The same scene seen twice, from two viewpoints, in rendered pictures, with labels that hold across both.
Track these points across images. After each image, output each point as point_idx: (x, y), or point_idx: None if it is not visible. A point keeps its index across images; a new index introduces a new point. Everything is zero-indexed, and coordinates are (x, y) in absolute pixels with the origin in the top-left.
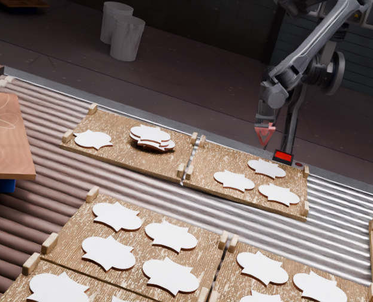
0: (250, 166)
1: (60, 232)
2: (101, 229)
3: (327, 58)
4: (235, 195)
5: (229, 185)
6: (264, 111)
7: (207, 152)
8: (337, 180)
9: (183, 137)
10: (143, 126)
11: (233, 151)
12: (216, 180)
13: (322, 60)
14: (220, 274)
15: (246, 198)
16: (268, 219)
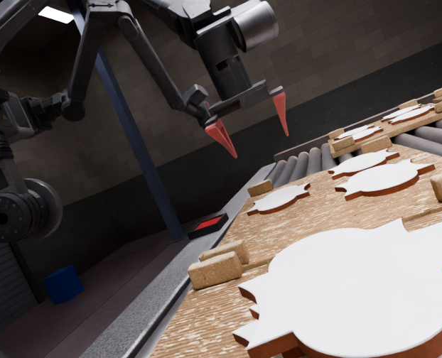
0: (289, 200)
1: None
2: None
3: (21, 183)
4: (434, 160)
5: (415, 165)
6: (248, 77)
7: (268, 244)
8: (243, 199)
9: (202, 302)
10: (276, 322)
11: (231, 237)
12: (415, 177)
13: (19, 187)
14: None
15: (425, 158)
16: None
